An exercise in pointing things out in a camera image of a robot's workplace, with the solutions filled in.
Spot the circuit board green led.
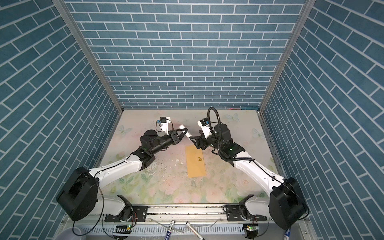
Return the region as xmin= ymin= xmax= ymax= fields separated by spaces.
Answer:
xmin=243 ymin=224 xmax=259 ymax=240
xmin=112 ymin=225 xmax=132 ymax=240

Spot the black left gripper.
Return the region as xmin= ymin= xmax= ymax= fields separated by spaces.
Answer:
xmin=149 ymin=128 xmax=187 ymax=156

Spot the brown kraft envelope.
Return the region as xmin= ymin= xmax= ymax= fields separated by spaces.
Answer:
xmin=185 ymin=146 xmax=206 ymax=178

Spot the left circuit board green led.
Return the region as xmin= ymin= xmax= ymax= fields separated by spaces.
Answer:
xmin=112 ymin=225 xmax=132 ymax=240

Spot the metal corner post left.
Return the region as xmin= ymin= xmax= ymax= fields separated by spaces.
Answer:
xmin=52 ymin=0 xmax=124 ymax=114

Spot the blue marker pen left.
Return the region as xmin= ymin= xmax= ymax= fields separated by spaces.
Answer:
xmin=164 ymin=221 xmax=175 ymax=240

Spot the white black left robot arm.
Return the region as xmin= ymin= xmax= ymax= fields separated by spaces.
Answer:
xmin=56 ymin=128 xmax=191 ymax=222

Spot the blue marker pen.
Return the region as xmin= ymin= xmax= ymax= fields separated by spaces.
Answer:
xmin=284 ymin=229 xmax=291 ymax=240
xmin=164 ymin=221 xmax=175 ymax=240

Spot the metal corner post right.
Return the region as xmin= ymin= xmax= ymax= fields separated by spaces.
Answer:
xmin=259 ymin=0 xmax=316 ymax=113

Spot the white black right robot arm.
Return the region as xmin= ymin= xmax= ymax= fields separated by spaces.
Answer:
xmin=186 ymin=124 xmax=309 ymax=230

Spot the white glue stick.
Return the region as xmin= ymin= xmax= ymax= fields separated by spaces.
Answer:
xmin=179 ymin=125 xmax=192 ymax=139

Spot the right circuit board green led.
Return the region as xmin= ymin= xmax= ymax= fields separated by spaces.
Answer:
xmin=243 ymin=224 xmax=259 ymax=240

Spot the black marker pen middle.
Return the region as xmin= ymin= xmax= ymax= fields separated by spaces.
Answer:
xmin=186 ymin=222 xmax=205 ymax=240

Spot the metal corner post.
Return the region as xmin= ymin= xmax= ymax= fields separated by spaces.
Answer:
xmin=259 ymin=0 xmax=316 ymax=113
xmin=52 ymin=0 xmax=124 ymax=114

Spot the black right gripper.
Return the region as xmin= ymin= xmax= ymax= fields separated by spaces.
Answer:
xmin=190 ymin=129 xmax=224 ymax=152

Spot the black corrugated cable hose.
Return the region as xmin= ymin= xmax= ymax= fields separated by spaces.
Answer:
xmin=206 ymin=107 xmax=241 ymax=164

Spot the blue marker pen right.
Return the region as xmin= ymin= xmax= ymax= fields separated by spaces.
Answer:
xmin=284 ymin=229 xmax=291 ymax=240

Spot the white cup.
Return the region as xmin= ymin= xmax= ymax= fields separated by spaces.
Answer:
xmin=55 ymin=227 xmax=85 ymax=240

